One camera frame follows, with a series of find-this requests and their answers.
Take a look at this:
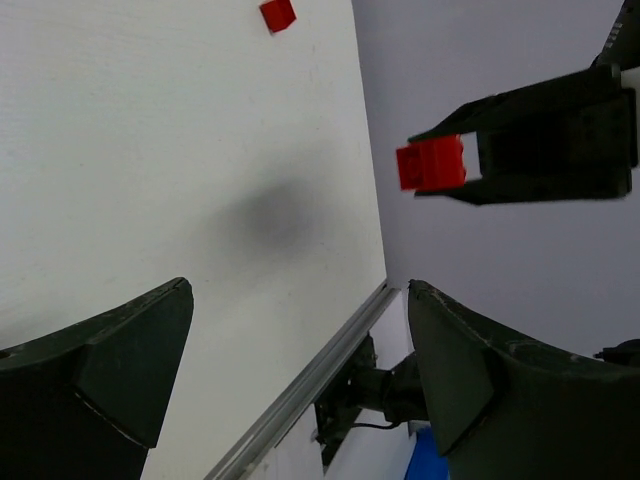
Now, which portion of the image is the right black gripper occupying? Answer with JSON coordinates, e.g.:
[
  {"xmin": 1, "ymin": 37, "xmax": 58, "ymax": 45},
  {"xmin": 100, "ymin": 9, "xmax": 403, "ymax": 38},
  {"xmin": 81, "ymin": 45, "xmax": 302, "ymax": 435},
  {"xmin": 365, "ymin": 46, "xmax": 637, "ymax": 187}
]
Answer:
[{"xmin": 408, "ymin": 63, "xmax": 639, "ymax": 206}]

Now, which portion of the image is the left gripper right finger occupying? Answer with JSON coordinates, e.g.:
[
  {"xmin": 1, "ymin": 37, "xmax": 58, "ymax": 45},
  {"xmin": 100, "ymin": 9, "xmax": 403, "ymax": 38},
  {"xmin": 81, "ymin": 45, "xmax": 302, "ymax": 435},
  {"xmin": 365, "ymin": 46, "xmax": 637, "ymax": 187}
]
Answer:
[{"xmin": 408, "ymin": 280, "xmax": 639, "ymax": 480}]

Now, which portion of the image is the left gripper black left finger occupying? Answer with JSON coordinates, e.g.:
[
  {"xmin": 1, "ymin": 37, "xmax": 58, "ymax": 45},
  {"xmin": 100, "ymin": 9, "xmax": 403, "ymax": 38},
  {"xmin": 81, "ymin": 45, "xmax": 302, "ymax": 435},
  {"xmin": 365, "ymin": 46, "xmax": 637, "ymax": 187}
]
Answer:
[{"xmin": 1, "ymin": 278, "xmax": 194, "ymax": 479}]

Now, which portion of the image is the red rectangular lego brick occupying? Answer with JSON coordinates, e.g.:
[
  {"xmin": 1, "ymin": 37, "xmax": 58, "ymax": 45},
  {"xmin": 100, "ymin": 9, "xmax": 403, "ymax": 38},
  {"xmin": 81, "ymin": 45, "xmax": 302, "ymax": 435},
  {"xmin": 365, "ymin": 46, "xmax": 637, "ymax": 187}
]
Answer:
[{"xmin": 396, "ymin": 135, "xmax": 466, "ymax": 192}]

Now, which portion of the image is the small red square lego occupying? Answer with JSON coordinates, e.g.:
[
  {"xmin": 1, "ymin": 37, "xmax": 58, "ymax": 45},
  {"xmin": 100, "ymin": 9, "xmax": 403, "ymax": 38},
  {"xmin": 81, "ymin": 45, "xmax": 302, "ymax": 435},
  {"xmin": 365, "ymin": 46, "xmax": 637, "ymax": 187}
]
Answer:
[{"xmin": 259, "ymin": 0, "xmax": 297, "ymax": 34}]

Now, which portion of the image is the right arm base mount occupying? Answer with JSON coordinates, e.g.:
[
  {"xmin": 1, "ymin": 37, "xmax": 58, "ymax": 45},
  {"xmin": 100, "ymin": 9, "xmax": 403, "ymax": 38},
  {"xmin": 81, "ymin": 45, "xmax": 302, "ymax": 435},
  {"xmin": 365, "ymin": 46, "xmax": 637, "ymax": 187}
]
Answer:
[{"xmin": 314, "ymin": 335, "xmax": 429, "ymax": 469}]

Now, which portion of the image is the aluminium table frame rail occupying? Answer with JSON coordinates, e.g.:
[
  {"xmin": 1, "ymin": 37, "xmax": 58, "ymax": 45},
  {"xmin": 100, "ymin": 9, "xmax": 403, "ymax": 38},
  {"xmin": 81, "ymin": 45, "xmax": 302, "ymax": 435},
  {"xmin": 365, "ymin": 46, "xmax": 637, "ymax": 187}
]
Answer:
[{"xmin": 206, "ymin": 282, "xmax": 399, "ymax": 480}]

